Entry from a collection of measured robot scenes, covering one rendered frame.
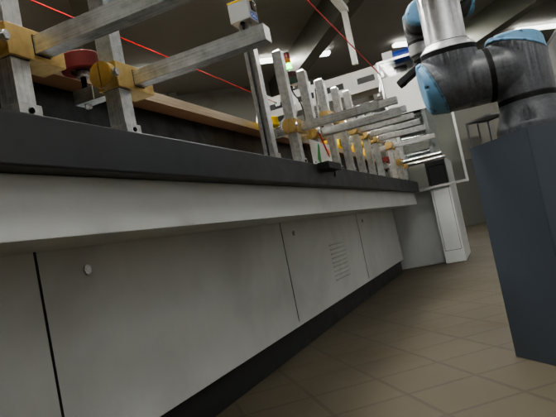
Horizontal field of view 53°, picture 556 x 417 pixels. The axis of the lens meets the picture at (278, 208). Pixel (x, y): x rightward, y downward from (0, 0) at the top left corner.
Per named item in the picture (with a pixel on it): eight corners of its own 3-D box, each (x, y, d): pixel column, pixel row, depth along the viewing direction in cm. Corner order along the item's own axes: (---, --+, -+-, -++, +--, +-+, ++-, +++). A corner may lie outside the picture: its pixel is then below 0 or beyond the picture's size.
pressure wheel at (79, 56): (68, 103, 109) (57, 47, 110) (69, 115, 117) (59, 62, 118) (109, 99, 112) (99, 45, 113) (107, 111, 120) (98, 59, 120)
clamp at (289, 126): (309, 134, 207) (307, 121, 207) (297, 130, 195) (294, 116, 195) (294, 138, 209) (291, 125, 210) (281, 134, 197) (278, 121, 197)
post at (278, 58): (309, 178, 200) (282, 50, 203) (306, 177, 197) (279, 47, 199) (300, 179, 201) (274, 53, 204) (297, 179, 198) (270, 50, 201)
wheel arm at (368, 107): (381, 112, 194) (378, 100, 194) (378, 111, 191) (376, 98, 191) (268, 143, 210) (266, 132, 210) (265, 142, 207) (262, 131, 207)
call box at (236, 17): (259, 26, 180) (255, 2, 180) (251, 19, 173) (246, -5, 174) (240, 32, 182) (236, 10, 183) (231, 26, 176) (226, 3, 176)
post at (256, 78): (281, 160, 176) (254, 24, 179) (275, 158, 172) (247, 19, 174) (269, 163, 178) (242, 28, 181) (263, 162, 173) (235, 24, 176)
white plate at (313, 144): (334, 168, 231) (329, 145, 231) (315, 165, 207) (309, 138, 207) (333, 168, 231) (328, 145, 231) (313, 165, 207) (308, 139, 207)
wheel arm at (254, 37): (273, 48, 101) (269, 25, 101) (266, 43, 98) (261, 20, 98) (87, 112, 117) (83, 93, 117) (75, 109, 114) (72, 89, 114)
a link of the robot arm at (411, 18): (435, -8, 193) (433, 6, 205) (402, 1, 195) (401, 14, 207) (441, 17, 192) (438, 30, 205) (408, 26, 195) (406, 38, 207)
